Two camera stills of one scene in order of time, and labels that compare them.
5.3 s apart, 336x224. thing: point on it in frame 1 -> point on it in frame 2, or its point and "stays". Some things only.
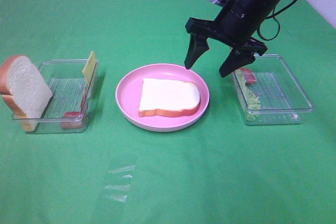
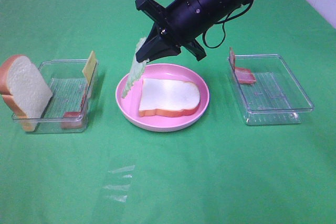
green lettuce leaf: [251, 99] -> [137, 70]
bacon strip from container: [249, 75] stays
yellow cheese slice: [89, 67] stays
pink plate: [162, 97] stays
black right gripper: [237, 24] -> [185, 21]
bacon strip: [74, 119] stays
